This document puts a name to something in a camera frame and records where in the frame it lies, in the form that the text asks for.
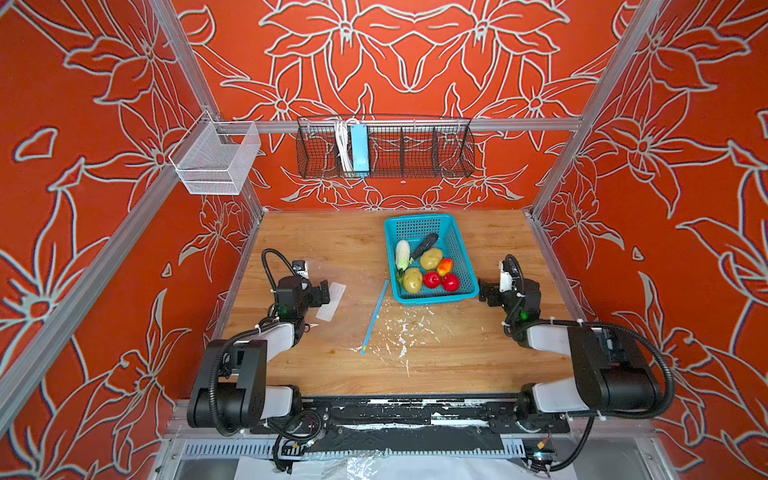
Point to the dark eggplant toy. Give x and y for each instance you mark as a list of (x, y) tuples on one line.
[(426, 244)]

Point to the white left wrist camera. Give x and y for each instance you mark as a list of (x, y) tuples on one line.
[(300, 268)]

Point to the red apple toy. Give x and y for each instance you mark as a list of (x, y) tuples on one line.
[(432, 280), (451, 282)]

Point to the red yellow mango toy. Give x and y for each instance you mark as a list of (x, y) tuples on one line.
[(445, 267)]

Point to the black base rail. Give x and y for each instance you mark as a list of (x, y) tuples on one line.
[(473, 424)]

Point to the clear zip top bag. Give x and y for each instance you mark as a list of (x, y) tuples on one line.
[(355, 299)]

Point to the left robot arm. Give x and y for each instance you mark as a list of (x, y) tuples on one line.
[(231, 393)]

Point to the light blue box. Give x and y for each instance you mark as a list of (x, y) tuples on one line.
[(360, 149)]

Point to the teal plastic basket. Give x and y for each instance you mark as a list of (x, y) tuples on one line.
[(414, 228)]

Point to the black wire wall basket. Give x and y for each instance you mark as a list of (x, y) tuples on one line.
[(400, 147)]

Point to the yellow potato toy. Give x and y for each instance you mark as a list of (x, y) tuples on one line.
[(430, 259), (412, 281)]

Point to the white radish toy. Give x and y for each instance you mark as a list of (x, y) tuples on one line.
[(402, 256)]

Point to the clear plastic wall bin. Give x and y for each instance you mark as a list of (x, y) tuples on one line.
[(216, 157)]

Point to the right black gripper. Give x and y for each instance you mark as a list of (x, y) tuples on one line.
[(491, 293)]

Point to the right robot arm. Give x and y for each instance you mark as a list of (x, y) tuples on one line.
[(616, 371)]

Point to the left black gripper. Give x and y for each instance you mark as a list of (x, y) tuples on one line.
[(320, 291)]

